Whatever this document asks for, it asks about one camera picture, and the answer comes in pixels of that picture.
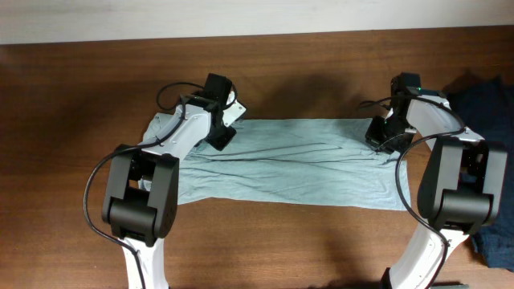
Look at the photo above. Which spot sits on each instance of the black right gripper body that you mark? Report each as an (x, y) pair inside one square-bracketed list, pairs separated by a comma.
[(390, 135)]

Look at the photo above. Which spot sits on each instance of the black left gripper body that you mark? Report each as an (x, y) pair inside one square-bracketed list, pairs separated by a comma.
[(221, 136)]

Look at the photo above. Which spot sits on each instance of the light teal t-shirt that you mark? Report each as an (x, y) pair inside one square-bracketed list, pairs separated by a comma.
[(321, 162)]

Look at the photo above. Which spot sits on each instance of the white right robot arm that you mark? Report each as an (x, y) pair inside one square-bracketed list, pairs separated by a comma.
[(461, 187)]

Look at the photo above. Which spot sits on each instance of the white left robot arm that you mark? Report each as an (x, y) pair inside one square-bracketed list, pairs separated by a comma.
[(140, 202)]

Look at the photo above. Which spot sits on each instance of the dark blue folded garment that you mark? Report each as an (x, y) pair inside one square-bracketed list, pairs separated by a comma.
[(487, 109)]

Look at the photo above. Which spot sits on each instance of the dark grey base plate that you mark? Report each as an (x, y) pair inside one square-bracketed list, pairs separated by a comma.
[(454, 286)]

